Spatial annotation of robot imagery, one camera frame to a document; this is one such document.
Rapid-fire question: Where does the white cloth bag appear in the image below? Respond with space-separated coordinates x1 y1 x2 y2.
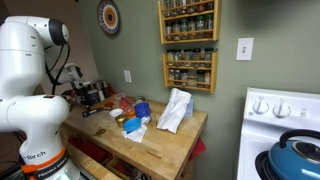
157 88 191 133

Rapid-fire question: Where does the white crumpled paper towel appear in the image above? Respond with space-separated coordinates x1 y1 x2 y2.
122 116 151 143

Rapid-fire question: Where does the white light switch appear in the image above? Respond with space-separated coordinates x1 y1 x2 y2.
236 38 254 61

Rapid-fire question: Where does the blue cup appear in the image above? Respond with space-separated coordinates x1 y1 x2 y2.
134 102 150 118

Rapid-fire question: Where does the steel pepper grinder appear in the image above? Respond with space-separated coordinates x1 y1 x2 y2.
94 81 109 100

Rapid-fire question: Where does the blue tea kettle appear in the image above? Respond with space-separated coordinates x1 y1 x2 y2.
268 130 320 180

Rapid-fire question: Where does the white round lid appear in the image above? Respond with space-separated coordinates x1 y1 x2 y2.
109 108 123 117

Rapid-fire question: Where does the decorative wall plate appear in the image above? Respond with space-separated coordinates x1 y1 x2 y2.
97 0 120 36

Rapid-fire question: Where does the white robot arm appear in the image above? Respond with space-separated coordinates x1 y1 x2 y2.
0 16 81 180

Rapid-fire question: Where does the yellow small cup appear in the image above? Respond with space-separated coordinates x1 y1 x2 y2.
115 114 127 127

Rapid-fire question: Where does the orange small container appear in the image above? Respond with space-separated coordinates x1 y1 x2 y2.
127 109 136 119

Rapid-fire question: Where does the clear plastic bag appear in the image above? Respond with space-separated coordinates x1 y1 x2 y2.
115 94 134 112

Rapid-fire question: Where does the white electric stove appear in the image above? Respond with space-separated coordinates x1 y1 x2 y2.
237 88 320 180

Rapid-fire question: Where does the white wall outlet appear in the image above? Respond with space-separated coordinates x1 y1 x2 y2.
124 70 132 83

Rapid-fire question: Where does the lower wooden spice rack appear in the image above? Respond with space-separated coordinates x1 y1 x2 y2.
162 48 218 93

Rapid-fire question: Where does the small black flashlight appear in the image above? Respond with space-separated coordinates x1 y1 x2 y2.
82 107 104 118

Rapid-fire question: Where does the blue round lid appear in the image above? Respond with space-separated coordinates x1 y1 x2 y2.
123 117 141 133

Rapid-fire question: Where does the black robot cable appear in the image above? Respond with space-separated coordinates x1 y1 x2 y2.
43 43 72 96

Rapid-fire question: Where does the wooden spice rack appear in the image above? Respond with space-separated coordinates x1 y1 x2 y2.
158 0 221 44
162 48 218 93

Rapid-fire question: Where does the upper wooden spice rack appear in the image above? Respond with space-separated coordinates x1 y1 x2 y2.
158 0 221 44

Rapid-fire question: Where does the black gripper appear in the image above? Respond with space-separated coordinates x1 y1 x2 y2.
69 81 91 100

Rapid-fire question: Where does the black white cylindrical canister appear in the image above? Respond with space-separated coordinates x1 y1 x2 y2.
85 89 100 106

